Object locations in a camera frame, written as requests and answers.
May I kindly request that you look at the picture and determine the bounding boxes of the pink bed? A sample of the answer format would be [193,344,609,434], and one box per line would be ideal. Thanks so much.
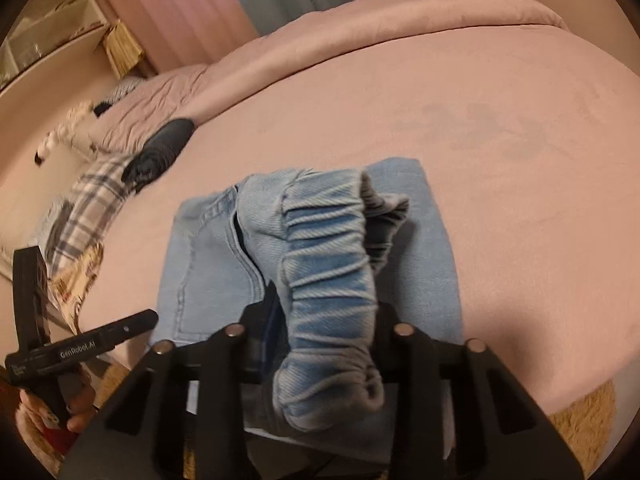
[75,25,640,416]

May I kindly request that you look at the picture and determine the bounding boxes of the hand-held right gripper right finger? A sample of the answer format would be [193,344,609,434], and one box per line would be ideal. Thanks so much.
[372,304,584,480]

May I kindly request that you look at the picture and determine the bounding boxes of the folded dark denim jeans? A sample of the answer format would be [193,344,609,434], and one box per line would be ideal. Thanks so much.
[122,117,197,192]

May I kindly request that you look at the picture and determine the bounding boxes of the person's left hand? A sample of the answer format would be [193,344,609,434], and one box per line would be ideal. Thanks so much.
[64,371,99,434]

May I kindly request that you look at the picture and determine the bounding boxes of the pink curtain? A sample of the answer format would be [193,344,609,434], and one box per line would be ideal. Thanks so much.
[85,0,262,75]

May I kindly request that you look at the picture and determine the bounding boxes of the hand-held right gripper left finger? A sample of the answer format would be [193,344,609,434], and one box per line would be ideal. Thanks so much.
[60,282,292,480]

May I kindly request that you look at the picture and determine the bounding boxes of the white shelf unit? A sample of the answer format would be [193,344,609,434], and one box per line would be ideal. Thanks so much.
[0,0,110,93]

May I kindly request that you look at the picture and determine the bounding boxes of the pink duvet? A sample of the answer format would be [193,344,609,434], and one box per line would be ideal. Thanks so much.
[187,0,571,126]

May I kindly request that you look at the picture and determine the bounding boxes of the light blue denim pants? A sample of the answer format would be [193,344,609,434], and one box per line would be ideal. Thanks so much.
[157,157,463,463]

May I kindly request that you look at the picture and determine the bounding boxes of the yellow cartoon printed cloth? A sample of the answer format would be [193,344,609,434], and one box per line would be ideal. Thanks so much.
[49,241,107,333]

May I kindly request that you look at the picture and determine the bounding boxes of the wicker basket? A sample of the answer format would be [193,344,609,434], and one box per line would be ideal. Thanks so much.
[101,18,147,77]

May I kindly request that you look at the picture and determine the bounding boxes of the beige shaggy rug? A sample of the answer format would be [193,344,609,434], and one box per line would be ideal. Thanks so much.
[547,379,617,463]

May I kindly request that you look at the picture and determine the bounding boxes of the plaid pillow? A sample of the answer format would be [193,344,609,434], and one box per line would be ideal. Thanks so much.
[46,152,147,267]

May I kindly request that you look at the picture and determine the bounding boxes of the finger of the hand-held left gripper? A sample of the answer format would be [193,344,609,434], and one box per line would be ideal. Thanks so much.
[106,309,160,350]

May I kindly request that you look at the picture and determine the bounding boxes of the white plush toy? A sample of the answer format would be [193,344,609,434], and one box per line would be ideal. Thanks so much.
[34,102,101,165]

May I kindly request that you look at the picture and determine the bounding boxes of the pink wrinkled pillow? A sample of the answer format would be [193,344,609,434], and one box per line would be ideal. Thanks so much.
[92,64,213,157]

